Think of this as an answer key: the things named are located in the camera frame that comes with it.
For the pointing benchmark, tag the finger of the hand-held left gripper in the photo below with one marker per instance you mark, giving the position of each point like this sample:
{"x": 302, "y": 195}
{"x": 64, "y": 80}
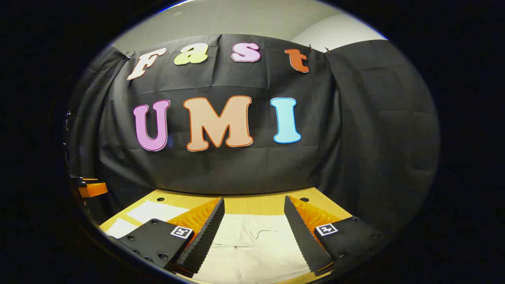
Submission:
{"x": 92, "y": 189}

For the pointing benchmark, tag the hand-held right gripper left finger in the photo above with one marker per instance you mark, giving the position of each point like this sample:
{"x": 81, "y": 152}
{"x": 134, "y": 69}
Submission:
{"x": 205, "y": 236}

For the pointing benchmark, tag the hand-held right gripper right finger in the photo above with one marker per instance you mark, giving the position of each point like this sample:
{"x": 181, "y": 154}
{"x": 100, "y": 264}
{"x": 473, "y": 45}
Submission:
{"x": 303, "y": 236}

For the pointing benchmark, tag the cream white jeans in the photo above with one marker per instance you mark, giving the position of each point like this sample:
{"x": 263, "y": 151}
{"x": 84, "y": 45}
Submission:
{"x": 252, "y": 244}

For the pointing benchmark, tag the black backdrop cloth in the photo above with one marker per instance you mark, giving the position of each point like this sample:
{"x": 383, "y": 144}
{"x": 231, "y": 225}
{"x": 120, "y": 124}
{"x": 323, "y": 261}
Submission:
{"x": 236, "y": 169}

